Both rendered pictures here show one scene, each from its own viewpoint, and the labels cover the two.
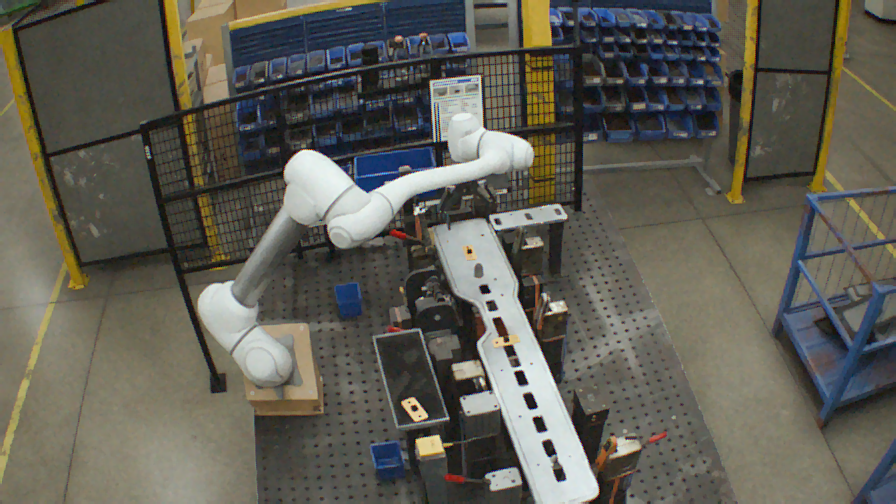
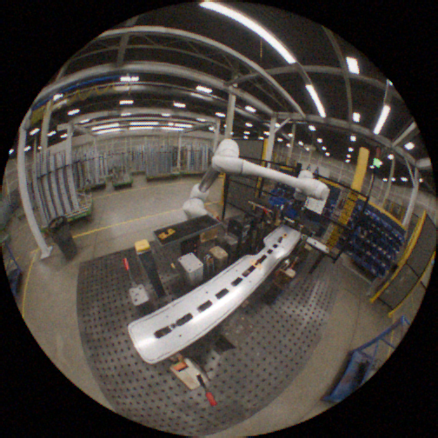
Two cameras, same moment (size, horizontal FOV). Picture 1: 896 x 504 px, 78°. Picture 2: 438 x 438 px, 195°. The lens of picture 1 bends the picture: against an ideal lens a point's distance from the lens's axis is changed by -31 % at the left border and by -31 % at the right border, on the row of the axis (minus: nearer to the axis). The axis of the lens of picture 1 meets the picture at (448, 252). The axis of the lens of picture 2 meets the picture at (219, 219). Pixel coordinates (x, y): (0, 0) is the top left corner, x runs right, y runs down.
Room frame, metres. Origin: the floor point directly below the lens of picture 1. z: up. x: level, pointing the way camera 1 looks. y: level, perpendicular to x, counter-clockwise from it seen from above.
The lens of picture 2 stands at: (1.26, -0.42, 1.54)
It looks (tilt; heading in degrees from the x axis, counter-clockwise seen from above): 29 degrees down; 55
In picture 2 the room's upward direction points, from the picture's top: 7 degrees clockwise
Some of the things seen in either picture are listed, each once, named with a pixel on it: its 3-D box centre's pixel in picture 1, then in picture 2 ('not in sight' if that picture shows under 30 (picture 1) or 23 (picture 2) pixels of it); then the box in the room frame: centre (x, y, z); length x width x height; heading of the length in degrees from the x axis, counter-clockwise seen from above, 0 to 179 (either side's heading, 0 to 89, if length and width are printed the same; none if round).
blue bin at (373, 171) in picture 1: (394, 175); (286, 207); (2.59, 0.19, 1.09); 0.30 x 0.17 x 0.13; 95
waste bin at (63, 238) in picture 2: not in sight; (63, 237); (-0.65, 1.80, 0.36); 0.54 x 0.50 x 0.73; 96
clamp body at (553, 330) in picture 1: (550, 345); (276, 288); (1.83, -0.32, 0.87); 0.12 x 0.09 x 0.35; 101
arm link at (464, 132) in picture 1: (467, 136); (305, 182); (2.19, -0.08, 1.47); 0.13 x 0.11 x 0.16; 57
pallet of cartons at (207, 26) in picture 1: (242, 40); not in sight; (6.39, 1.84, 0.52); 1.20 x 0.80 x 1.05; 3
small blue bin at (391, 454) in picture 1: (388, 462); not in sight; (1.45, 0.23, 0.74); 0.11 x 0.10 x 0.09; 11
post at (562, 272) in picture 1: (555, 244); (317, 262); (2.42, -0.42, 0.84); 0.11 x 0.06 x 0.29; 101
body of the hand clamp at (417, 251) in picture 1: (425, 289); (264, 237); (2.17, 0.09, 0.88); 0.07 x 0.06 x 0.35; 101
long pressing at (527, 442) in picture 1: (510, 345); (255, 267); (1.72, -0.17, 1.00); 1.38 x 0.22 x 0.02; 11
